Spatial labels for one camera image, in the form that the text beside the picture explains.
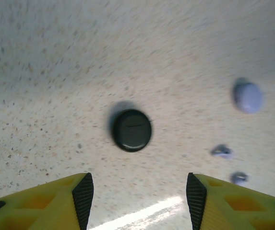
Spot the purple round earbud charging case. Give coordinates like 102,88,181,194
230,78,264,115

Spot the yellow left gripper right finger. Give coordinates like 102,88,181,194
186,172,275,230

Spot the purple wireless earbud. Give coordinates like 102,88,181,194
230,171,250,186
210,144,235,160

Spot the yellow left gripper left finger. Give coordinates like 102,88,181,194
0,172,95,230

